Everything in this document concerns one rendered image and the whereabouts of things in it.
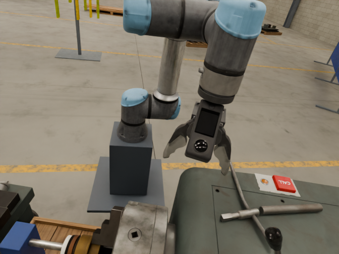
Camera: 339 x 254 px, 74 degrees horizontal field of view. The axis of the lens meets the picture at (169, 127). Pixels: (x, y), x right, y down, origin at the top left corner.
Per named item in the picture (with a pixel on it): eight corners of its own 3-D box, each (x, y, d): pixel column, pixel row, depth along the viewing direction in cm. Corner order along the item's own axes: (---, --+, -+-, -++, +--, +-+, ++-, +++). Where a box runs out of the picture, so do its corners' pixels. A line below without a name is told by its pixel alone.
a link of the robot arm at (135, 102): (120, 110, 111) (121, 84, 103) (148, 111, 113) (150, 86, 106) (119, 123, 101) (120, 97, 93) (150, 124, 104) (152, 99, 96)
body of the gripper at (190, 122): (220, 129, 54) (236, 83, 47) (218, 152, 47) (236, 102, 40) (189, 121, 55) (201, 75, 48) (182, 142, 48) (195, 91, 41)
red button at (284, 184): (287, 181, 79) (290, 177, 78) (293, 194, 74) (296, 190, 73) (270, 178, 79) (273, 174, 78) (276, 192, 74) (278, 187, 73)
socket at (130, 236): (126, 235, 59) (126, 230, 57) (138, 231, 60) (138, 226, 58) (129, 248, 57) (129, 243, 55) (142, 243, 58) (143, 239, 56)
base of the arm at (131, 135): (118, 124, 117) (118, 107, 112) (147, 126, 120) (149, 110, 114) (115, 142, 105) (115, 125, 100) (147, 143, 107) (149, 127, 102)
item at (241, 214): (222, 224, 60) (258, 217, 64) (224, 219, 59) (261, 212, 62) (218, 216, 62) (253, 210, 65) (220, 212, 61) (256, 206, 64)
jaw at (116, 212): (130, 243, 69) (137, 203, 70) (128, 250, 64) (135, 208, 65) (95, 237, 69) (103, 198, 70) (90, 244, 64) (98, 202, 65)
